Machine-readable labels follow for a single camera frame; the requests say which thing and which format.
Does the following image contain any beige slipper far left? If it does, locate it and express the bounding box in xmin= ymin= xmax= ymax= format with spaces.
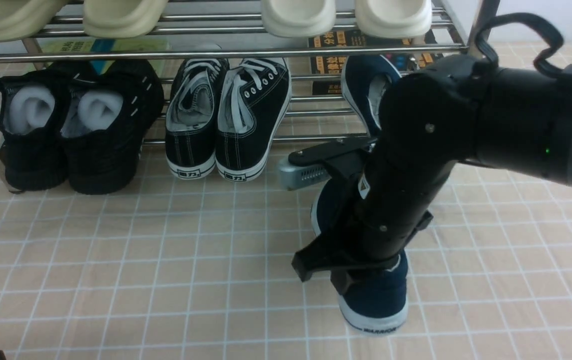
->
xmin=0 ymin=0 xmax=69 ymax=43

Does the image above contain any cream slipper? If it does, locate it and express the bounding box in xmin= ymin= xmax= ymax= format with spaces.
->
xmin=260 ymin=0 xmax=336 ymax=38
xmin=355 ymin=0 xmax=433 ymax=39

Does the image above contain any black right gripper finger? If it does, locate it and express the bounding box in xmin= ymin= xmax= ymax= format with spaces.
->
xmin=292 ymin=232 xmax=347 ymax=282

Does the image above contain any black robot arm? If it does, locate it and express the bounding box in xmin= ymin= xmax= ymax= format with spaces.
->
xmin=292 ymin=54 xmax=572 ymax=294

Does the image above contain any black canvas sneaker left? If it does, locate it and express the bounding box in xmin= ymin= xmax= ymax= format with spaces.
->
xmin=165 ymin=58 xmax=230 ymax=180

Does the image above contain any green yellow box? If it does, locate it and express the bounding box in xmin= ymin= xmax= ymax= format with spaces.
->
xmin=41 ymin=38 xmax=171 ymax=54

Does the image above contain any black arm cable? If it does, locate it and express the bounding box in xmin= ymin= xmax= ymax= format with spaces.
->
xmin=475 ymin=12 xmax=572 ymax=81

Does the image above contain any black knit sneaker left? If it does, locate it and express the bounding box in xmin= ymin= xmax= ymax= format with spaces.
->
xmin=0 ymin=60 xmax=96 ymax=192

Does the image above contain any stainless steel shoe rack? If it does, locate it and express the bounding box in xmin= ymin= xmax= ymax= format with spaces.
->
xmin=0 ymin=0 xmax=501 ymax=194

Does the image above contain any beige slipper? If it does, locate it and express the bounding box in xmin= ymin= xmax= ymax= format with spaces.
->
xmin=0 ymin=0 xmax=69 ymax=43
xmin=83 ymin=0 xmax=168 ymax=39

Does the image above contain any black orange box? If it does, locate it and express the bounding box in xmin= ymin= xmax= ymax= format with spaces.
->
xmin=308 ymin=29 xmax=454 ymax=97

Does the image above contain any black knit sneaker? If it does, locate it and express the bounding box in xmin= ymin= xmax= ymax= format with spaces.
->
xmin=59 ymin=59 xmax=165 ymax=195
xmin=0 ymin=60 xmax=96 ymax=192

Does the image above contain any black knit sneaker right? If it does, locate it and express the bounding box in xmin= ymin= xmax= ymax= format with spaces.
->
xmin=59 ymin=59 xmax=165 ymax=195

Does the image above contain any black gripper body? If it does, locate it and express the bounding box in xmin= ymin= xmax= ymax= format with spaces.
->
xmin=311 ymin=54 xmax=489 ymax=273

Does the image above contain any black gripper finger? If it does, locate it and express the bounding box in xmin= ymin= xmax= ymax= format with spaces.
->
xmin=331 ymin=269 xmax=360 ymax=296

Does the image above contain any black canvas sneaker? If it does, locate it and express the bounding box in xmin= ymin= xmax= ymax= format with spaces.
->
xmin=165 ymin=58 xmax=230 ymax=180
xmin=215 ymin=57 xmax=292 ymax=183

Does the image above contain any cream slipper far right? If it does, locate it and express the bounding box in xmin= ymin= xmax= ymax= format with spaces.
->
xmin=355 ymin=0 xmax=433 ymax=39

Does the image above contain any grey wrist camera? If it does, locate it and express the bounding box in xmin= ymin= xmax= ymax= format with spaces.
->
xmin=279 ymin=136 xmax=377 ymax=192

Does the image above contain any black canvas sneaker right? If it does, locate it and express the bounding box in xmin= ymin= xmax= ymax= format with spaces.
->
xmin=215 ymin=57 xmax=292 ymax=183

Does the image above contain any navy slip-on shoe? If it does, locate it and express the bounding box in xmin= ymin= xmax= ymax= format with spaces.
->
xmin=340 ymin=54 xmax=402 ymax=137
xmin=311 ymin=178 xmax=408 ymax=337

